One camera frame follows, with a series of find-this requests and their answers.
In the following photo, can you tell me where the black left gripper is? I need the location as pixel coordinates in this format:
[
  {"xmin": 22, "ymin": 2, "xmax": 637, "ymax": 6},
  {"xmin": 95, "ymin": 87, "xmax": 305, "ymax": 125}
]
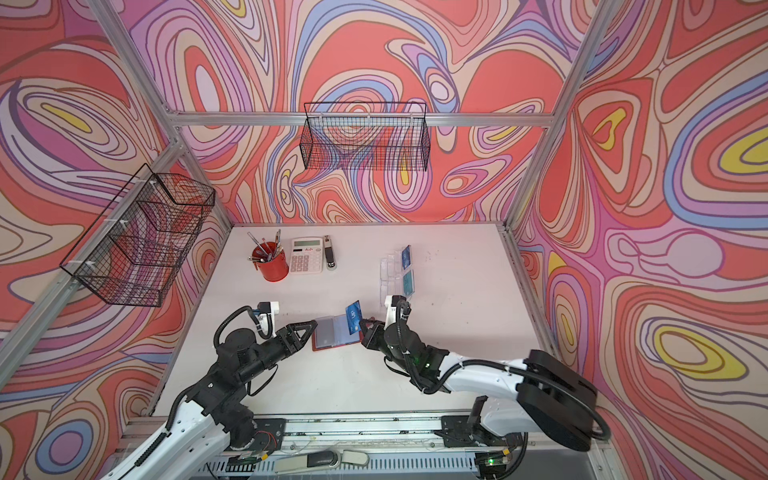
[{"xmin": 239, "ymin": 321, "xmax": 319, "ymax": 388}]

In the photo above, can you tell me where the blue patterned credit card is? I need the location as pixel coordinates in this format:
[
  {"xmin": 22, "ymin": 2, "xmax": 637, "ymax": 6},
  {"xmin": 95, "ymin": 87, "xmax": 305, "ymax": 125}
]
[{"xmin": 345, "ymin": 300, "xmax": 362, "ymax": 335}]

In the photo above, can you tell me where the red leather card holder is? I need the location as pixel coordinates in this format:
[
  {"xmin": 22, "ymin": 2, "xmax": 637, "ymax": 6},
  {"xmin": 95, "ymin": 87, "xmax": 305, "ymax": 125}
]
[{"xmin": 312, "ymin": 315, "xmax": 362, "ymax": 351}]

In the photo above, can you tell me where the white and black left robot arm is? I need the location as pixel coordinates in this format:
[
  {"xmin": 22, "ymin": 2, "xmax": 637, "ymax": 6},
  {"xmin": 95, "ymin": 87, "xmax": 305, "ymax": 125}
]
[{"xmin": 103, "ymin": 306, "xmax": 318, "ymax": 479}]

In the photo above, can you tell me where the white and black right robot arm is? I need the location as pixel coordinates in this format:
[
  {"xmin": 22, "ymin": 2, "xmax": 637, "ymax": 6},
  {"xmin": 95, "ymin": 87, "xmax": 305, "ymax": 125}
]
[{"xmin": 356, "ymin": 295, "xmax": 612, "ymax": 452}]

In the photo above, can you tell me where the clear plastic card tray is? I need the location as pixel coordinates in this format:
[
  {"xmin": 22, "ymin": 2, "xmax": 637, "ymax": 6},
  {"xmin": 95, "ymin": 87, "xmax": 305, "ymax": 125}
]
[{"xmin": 379, "ymin": 247, "xmax": 414, "ymax": 306}]

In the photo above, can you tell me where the teal credit card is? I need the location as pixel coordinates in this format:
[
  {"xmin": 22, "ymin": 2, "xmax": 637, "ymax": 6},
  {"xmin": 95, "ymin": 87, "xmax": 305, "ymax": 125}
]
[{"xmin": 402, "ymin": 270, "xmax": 415, "ymax": 298}]

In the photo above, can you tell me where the blue VIP credit card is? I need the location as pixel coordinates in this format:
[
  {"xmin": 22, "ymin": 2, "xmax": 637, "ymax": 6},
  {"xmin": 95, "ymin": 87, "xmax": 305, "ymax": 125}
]
[{"xmin": 400, "ymin": 245, "xmax": 412, "ymax": 271}]

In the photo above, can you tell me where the beige and black stapler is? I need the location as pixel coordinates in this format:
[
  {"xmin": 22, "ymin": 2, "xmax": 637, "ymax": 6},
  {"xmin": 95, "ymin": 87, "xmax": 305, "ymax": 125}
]
[{"xmin": 323, "ymin": 235, "xmax": 337, "ymax": 270}]

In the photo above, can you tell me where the pink desk calculator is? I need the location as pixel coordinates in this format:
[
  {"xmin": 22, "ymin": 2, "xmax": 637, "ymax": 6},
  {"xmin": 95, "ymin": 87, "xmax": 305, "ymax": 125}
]
[{"xmin": 289, "ymin": 237, "xmax": 324, "ymax": 275}]

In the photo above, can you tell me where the red metal pen bucket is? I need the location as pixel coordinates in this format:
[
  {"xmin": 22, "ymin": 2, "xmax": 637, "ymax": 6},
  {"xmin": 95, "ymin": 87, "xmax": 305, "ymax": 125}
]
[{"xmin": 251, "ymin": 241, "xmax": 290, "ymax": 283}]

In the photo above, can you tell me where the grey pencil in bucket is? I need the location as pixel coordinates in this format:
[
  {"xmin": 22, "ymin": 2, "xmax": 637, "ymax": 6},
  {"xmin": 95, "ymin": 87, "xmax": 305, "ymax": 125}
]
[{"xmin": 246, "ymin": 232, "xmax": 269, "ymax": 255}]

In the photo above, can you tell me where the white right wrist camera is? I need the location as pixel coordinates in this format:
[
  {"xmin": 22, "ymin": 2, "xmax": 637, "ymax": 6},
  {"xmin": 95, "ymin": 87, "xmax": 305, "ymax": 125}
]
[{"xmin": 385, "ymin": 295, "xmax": 408, "ymax": 327}]

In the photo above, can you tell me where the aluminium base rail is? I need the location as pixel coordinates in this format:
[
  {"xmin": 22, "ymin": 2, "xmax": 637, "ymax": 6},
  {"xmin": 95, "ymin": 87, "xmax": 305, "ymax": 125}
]
[{"xmin": 119, "ymin": 409, "xmax": 607, "ymax": 480}]

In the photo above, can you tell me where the black wire basket on left wall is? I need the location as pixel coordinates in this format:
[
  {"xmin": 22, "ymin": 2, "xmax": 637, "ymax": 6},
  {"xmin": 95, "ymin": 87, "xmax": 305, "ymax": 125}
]
[{"xmin": 59, "ymin": 164, "xmax": 216, "ymax": 307}]

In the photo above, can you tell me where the black wire basket on wall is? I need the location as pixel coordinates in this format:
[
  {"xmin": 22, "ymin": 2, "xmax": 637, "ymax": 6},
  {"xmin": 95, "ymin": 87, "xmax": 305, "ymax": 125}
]
[
  {"xmin": 59, "ymin": 164, "xmax": 216, "ymax": 307},
  {"xmin": 299, "ymin": 101, "xmax": 431, "ymax": 172}
]

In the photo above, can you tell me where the black wire basket on back wall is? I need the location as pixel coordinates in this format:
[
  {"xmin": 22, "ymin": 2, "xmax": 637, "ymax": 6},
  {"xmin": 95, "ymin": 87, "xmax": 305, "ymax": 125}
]
[{"xmin": 299, "ymin": 101, "xmax": 431, "ymax": 172}]

